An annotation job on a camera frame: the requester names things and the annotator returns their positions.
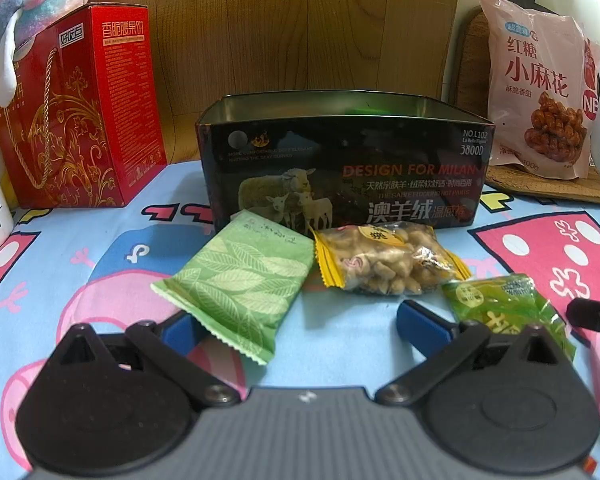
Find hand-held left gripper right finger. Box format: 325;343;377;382
374;299;568;407

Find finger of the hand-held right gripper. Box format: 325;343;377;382
565;297;600;347

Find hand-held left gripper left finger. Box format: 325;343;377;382
47;309;243;408

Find yellow peanut packet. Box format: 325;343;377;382
306;225;473;297

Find light green leaf packet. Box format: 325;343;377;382
151;209;315;367

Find dark green snack packet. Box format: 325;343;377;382
441;273;577;363

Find black tin box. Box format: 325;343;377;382
196;93;496;233

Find cartoon printed blanket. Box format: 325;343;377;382
0;159;600;480

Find brown woven mat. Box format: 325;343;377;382
461;4;600;207

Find pink snack bag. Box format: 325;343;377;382
480;0;600;181

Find red gift box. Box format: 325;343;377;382
0;2;168;209

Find wooden headboard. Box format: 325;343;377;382
87;0;487;167

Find pastel plush toy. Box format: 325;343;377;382
0;0;100;105

